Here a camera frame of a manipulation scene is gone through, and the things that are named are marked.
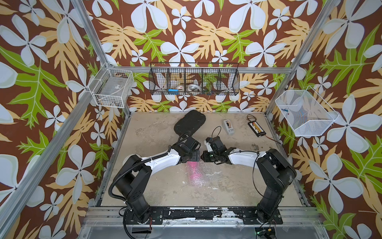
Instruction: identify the clear bubble wrap sheet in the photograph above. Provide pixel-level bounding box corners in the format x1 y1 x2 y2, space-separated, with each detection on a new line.
186 161 240 191

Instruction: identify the pink plastic wine glass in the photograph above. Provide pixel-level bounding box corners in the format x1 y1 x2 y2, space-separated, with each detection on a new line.
187 161 202 186

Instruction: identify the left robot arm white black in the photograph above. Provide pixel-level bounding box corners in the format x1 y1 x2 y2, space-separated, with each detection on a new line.
108 141 201 224

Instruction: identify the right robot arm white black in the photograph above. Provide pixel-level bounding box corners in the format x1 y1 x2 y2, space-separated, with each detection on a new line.
201 148 297 224

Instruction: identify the grey white small device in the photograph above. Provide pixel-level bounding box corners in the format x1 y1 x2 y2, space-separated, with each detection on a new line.
222 119 235 135

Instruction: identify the black hard plastic case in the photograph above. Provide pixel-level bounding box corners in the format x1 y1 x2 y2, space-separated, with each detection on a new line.
174 110 206 136

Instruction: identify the white tape roll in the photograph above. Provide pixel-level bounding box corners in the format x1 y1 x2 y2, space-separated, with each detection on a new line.
122 154 135 165

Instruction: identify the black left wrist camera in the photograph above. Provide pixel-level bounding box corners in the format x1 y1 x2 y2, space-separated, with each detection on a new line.
178 131 201 152

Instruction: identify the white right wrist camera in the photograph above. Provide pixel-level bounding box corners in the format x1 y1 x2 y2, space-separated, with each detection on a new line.
205 136 227 153

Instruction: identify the black battery holder with wires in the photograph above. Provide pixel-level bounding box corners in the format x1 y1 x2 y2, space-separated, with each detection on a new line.
246 114 280 144

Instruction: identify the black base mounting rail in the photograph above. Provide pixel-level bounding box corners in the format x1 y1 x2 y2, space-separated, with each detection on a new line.
123 206 284 225

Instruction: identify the black wire basket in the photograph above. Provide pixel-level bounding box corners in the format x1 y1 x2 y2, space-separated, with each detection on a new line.
147 62 240 96

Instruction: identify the white wire basket right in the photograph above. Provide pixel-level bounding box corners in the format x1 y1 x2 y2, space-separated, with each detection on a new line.
276 87 340 137

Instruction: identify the white wire basket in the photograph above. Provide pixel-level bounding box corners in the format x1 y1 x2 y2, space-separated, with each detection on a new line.
276 87 340 137
89 68 135 109

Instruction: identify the white wire basket left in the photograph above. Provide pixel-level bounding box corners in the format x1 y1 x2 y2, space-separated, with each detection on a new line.
89 68 135 109

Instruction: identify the aluminium frame post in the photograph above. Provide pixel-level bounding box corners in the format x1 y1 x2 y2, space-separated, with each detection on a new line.
71 0 108 66

